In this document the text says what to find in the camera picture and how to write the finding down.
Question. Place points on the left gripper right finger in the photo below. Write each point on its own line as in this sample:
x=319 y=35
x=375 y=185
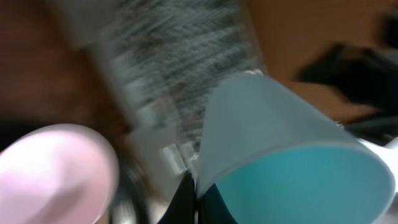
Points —
x=212 y=209

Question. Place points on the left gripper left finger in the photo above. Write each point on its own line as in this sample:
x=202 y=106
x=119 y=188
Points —
x=182 y=207

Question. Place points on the light blue cup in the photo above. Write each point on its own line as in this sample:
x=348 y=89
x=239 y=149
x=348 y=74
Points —
x=274 y=158

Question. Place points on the pink bowl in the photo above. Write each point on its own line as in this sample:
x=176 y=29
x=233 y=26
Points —
x=56 y=174

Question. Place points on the grey dishwasher rack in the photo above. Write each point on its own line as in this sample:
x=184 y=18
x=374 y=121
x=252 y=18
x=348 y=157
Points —
x=161 y=59

